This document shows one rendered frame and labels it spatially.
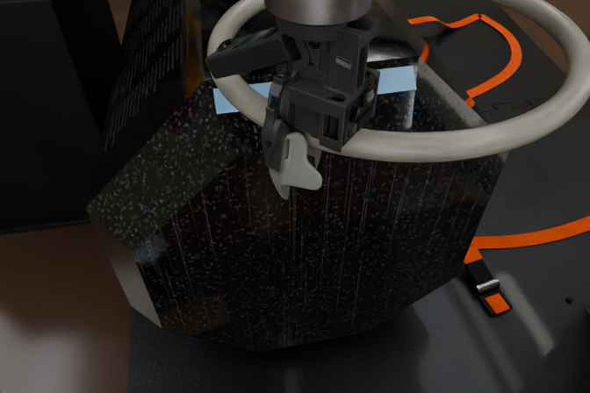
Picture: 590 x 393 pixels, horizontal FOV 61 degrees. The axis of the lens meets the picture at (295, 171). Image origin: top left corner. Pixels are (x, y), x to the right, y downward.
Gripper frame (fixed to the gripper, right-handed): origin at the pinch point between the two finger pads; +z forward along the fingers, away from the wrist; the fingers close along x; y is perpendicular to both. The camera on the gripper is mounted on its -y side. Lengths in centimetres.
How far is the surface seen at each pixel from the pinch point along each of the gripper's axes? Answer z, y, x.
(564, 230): 80, 38, 97
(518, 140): -7.7, 20.3, 9.0
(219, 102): 4.0, -20.1, 10.3
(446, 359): 83, 22, 38
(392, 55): 1.0, -2.7, 32.0
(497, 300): 80, 28, 61
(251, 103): -7.4, -5.6, -0.2
